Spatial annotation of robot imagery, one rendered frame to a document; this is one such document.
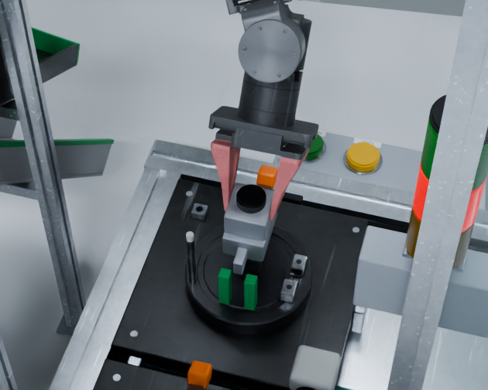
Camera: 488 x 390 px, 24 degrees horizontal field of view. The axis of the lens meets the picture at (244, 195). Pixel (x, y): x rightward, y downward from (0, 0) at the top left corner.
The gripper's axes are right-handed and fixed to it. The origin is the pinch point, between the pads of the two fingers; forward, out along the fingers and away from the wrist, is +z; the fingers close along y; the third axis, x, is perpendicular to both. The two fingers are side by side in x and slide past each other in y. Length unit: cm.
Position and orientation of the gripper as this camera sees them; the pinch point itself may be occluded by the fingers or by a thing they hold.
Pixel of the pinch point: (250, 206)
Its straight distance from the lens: 114.5
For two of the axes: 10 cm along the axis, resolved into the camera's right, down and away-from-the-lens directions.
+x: 1.8, -2.3, 9.6
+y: 9.7, 2.0, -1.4
